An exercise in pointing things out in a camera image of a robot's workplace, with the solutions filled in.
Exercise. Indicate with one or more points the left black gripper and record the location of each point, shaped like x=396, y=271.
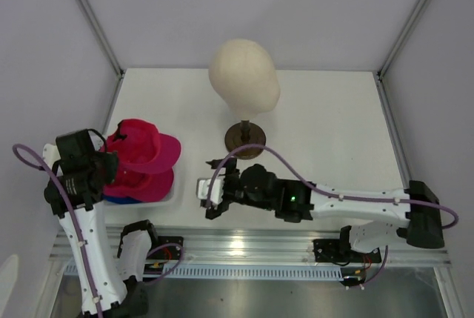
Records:
x=112, y=162

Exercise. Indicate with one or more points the white plastic basket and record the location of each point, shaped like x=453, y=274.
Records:
x=164, y=202

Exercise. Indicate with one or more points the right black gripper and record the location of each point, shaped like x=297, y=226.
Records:
x=232, y=172

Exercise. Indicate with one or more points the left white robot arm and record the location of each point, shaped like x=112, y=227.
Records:
x=111, y=284

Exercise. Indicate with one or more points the white slotted cable duct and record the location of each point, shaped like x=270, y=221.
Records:
x=257, y=272

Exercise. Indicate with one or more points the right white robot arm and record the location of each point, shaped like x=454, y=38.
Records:
x=410, y=215

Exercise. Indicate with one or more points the aluminium frame post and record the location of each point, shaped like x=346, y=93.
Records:
x=401, y=39
x=100, y=36

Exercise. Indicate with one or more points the dark round mannequin stand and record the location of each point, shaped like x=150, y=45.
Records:
x=245, y=133

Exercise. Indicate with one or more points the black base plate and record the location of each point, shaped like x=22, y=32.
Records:
x=167, y=248
x=331, y=251

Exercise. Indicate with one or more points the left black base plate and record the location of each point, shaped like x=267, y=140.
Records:
x=167, y=248

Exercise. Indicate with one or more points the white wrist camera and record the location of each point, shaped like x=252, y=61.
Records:
x=50, y=154
x=215, y=189

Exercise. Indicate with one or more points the cream mannequin head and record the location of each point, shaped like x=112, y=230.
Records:
x=243, y=74

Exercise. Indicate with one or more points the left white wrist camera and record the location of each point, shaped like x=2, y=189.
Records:
x=50, y=154

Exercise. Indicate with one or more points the left aluminium frame post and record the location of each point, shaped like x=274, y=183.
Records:
x=100, y=36

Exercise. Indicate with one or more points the blue baseball cap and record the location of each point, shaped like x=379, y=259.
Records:
x=120, y=200

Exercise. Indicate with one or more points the magenta baseball cap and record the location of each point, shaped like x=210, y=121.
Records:
x=141, y=148
x=142, y=187

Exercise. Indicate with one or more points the right aluminium frame post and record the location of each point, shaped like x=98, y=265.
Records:
x=401, y=39

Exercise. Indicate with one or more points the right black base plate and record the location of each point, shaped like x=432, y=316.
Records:
x=331, y=251

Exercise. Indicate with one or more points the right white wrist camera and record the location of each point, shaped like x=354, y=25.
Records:
x=215, y=189

